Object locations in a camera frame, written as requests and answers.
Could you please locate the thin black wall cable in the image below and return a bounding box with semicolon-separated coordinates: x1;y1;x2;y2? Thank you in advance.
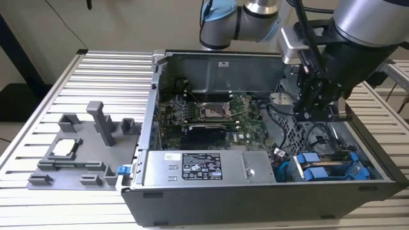
44;0;88;51

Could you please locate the black looped disk wire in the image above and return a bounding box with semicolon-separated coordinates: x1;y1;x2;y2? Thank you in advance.
304;122;330;146

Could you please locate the CPU socket with metal frame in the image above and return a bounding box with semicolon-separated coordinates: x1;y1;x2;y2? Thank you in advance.
196;100;236;120

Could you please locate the thick black internal wire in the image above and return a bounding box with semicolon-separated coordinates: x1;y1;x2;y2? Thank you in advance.
266;102;290;150

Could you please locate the gray metal disk bay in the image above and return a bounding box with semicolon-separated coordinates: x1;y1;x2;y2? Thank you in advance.
270;64;384;182

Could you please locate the black open PC case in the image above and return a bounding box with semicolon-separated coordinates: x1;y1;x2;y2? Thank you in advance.
120;49;409;228

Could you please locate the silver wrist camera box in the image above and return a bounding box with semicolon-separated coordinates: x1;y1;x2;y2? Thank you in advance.
276;25;324;66

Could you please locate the black graphics card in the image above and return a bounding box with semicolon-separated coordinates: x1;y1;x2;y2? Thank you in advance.
187;123;228;145

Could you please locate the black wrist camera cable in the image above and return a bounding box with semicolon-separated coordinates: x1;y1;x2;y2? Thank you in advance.
287;0;335;74

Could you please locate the gray parts rack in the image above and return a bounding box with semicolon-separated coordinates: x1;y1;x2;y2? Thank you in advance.
27;100;144;192

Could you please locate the CPU chip with silver lid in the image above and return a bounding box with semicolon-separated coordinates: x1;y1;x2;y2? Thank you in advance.
52;138;79;157

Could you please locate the silver power supply unit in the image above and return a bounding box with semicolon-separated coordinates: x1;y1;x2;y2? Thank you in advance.
142;150;278;187

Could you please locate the blue data wire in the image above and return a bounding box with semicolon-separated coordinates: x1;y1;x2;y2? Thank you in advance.
276;160;291;183

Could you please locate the hard disk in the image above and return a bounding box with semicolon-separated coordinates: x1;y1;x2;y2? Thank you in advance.
303;166;372;182
296;151;366;168

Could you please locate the black side furniture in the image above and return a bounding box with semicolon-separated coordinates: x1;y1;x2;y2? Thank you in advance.
0;13;56;123

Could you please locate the green motherboard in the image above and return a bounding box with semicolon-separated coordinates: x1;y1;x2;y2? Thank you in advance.
159;92;276;152

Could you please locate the black straight disk wire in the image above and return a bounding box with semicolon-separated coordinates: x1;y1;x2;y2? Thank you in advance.
326;121;340;151

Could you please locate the blue case latch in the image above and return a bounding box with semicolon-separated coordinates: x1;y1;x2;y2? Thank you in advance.
116;164;132;180

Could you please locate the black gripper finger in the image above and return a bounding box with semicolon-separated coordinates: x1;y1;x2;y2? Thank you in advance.
315;80;340;123
294;71;324;123

